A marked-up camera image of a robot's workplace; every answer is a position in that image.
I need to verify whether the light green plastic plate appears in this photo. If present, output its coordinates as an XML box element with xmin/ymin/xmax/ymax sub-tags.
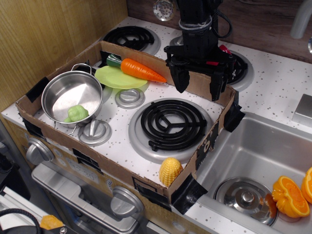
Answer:
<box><xmin>95</xmin><ymin>66</ymin><xmax>148</xmax><ymax>89</ymax></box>

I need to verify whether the yellow toy corn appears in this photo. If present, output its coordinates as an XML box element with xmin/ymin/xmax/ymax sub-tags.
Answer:
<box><xmin>159</xmin><ymin>157</ymin><xmax>183</xmax><ymax>187</ymax></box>

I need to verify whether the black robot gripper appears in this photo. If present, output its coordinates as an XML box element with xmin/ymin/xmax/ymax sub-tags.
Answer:
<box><xmin>164</xmin><ymin>30</ymin><xmax>236</xmax><ymax>101</ymax></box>

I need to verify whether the right silver oven knob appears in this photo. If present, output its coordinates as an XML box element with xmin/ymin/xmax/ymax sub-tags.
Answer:
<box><xmin>110</xmin><ymin>186</ymin><xmax>144</xmax><ymax>219</ymax></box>

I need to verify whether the silver stovetop knob lower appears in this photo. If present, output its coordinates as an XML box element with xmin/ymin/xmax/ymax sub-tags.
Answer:
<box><xmin>78</xmin><ymin>119</ymin><xmax>112</xmax><ymax>146</ymax></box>

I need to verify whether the left silver oven knob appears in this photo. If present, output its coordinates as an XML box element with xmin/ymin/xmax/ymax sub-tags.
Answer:
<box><xmin>26</xmin><ymin>137</ymin><xmax>54</xmax><ymax>165</ymax></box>

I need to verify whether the orange toy carrot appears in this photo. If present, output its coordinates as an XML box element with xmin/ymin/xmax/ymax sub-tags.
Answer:
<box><xmin>106</xmin><ymin>54</ymin><xmax>167</xmax><ymax>83</ymax></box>

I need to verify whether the steel sink basin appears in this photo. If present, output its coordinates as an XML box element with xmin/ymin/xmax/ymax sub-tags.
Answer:
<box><xmin>196</xmin><ymin>113</ymin><xmax>312</xmax><ymax>234</ymax></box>

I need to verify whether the silver stovetop knob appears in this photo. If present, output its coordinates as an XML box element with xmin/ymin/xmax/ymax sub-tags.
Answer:
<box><xmin>78</xmin><ymin>119</ymin><xmax>112</xmax><ymax>146</ymax></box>
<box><xmin>170</xmin><ymin>36</ymin><xmax>183</xmax><ymax>46</ymax></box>
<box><xmin>115</xmin><ymin>88</ymin><xmax>145</xmax><ymax>109</ymax></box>

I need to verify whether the front black coil burner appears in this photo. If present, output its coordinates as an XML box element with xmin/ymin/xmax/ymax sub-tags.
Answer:
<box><xmin>139</xmin><ymin>99</ymin><xmax>211</xmax><ymax>151</ymax></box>

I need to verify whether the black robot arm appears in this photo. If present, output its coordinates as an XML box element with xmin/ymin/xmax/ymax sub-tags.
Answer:
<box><xmin>164</xmin><ymin>0</ymin><xmax>236</xmax><ymax>101</ymax></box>

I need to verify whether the steel pot lid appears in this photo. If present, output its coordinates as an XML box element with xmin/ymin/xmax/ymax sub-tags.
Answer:
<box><xmin>214</xmin><ymin>177</ymin><xmax>278</xmax><ymax>226</ymax></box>

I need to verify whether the silver rear stovetop knob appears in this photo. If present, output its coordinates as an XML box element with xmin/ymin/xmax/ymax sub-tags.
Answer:
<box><xmin>170</xmin><ymin>36</ymin><xmax>183</xmax><ymax>46</ymax></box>

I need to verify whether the rear right coil burner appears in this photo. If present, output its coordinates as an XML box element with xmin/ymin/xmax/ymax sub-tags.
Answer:
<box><xmin>228</xmin><ymin>51</ymin><xmax>248</xmax><ymax>85</ymax></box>

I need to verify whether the black cable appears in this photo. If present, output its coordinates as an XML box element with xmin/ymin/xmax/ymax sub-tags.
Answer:
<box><xmin>211</xmin><ymin>0</ymin><xmax>233</xmax><ymax>39</ymax></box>

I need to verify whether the grey square faucet base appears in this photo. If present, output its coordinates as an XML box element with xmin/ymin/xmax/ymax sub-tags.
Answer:
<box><xmin>292</xmin><ymin>94</ymin><xmax>312</xmax><ymax>127</ymax></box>

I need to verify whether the silver stovetop knob upper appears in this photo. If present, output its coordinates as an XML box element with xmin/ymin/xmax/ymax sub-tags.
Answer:
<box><xmin>115</xmin><ymin>88</ymin><xmax>145</xmax><ymax>109</ymax></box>

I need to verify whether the orange toy piece right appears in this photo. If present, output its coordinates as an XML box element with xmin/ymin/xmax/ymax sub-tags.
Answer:
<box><xmin>301</xmin><ymin>167</ymin><xmax>312</xmax><ymax>204</ymax></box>

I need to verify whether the red toy pepper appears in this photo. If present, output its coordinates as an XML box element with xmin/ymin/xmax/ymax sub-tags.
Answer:
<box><xmin>206</xmin><ymin>44</ymin><xmax>232</xmax><ymax>66</ymax></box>

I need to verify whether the orange toy half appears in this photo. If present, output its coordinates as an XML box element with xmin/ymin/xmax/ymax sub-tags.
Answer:
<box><xmin>272</xmin><ymin>175</ymin><xmax>310</xmax><ymax>218</ymax></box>

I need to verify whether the silver oven knob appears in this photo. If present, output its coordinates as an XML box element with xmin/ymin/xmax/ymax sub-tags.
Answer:
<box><xmin>26</xmin><ymin>137</ymin><xmax>54</xmax><ymax>165</ymax></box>
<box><xmin>110</xmin><ymin>186</ymin><xmax>144</xmax><ymax>219</ymax></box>

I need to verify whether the silver oven door handle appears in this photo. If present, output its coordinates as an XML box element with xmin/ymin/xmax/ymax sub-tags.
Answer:
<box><xmin>32</xmin><ymin>164</ymin><xmax>139</xmax><ymax>234</ymax></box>

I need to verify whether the silver faucet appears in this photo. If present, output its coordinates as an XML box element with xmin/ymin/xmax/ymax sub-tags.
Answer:
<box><xmin>290</xmin><ymin>0</ymin><xmax>312</xmax><ymax>39</ymax></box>

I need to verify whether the yellow toy piece bottom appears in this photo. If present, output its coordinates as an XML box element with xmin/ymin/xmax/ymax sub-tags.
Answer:
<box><xmin>39</xmin><ymin>215</ymin><xmax>64</xmax><ymax>230</ymax></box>

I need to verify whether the green toy vegetable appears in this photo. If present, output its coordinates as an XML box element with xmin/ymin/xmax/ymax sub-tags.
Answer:
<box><xmin>64</xmin><ymin>105</ymin><xmax>89</xmax><ymax>123</ymax></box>

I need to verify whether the small steel pot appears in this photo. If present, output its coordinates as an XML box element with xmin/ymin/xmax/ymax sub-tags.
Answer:
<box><xmin>41</xmin><ymin>63</ymin><xmax>103</xmax><ymax>129</ymax></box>

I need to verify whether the hanging perforated ladle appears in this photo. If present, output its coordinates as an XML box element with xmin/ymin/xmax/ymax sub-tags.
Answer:
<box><xmin>153</xmin><ymin>0</ymin><xmax>175</xmax><ymax>21</ymax></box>

